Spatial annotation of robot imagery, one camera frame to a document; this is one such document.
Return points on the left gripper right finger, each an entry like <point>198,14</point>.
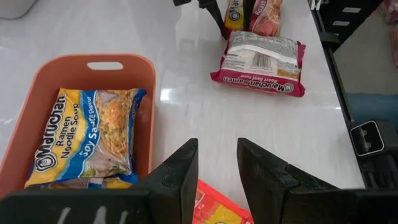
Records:
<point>264,180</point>

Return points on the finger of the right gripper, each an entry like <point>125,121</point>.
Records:
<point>214,15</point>
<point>248,12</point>

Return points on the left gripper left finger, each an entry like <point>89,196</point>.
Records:
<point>177,186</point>

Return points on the red roast beef ramen pack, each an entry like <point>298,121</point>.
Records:
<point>267,21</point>
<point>258,62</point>

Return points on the orange chicken ramen pack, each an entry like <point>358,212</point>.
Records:
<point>217,208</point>

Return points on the blue yellow soy ramen pack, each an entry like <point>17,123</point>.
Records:
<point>77,133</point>
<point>118,181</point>

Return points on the pink patterned cloth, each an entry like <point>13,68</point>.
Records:
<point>392,12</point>

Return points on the orange plastic bin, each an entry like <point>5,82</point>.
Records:
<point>46,81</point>

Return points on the black aluminium table frame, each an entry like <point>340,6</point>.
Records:
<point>334,74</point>

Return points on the table edge camera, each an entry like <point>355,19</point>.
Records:
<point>367,138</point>

